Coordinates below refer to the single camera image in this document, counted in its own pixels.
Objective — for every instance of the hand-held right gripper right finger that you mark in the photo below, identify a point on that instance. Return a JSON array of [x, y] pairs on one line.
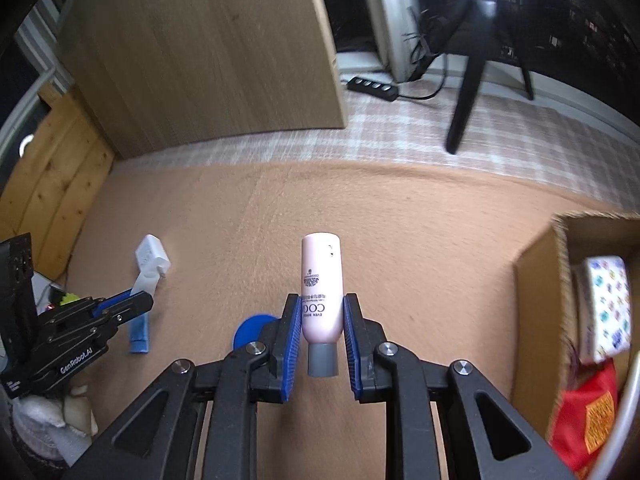
[[350, 355]]

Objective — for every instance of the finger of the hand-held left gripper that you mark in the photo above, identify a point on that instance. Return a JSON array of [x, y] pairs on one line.
[[112, 301], [135, 306]]

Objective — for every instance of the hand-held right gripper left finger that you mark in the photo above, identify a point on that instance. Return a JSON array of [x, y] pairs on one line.
[[292, 355]]

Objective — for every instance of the blue round tin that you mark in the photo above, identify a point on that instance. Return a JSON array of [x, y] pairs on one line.
[[252, 327]]

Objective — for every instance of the pink cosmetic tube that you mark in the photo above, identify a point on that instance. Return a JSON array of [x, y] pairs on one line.
[[322, 285]]

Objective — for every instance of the cardboard box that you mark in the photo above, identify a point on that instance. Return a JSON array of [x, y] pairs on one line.
[[537, 310]]

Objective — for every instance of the patterned tissue pack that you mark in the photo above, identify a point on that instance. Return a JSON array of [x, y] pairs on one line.
[[602, 305]]

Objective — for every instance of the person's left hand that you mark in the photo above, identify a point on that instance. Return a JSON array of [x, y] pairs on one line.
[[45, 425]]

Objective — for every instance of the brown felt mat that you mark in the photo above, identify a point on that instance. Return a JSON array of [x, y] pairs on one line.
[[425, 260]]

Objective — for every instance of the pine wood panel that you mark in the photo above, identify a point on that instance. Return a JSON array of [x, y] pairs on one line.
[[55, 185]]

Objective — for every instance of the plaid floor cloth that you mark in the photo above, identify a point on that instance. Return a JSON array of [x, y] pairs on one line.
[[400, 130]]

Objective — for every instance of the red packet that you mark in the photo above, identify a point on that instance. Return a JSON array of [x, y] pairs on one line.
[[585, 410]]

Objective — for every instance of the wooden board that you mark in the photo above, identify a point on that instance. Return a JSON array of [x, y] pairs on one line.
[[200, 60]]

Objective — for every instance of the black power strip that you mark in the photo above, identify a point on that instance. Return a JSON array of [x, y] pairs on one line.
[[372, 88]]

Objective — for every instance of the black tripod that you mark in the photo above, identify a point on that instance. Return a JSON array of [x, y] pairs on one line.
[[467, 95]]

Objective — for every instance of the white wall charger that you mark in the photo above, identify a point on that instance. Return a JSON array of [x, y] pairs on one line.
[[150, 255]]

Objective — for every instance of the white door frame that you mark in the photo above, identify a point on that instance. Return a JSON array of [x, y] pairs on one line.
[[395, 20]]

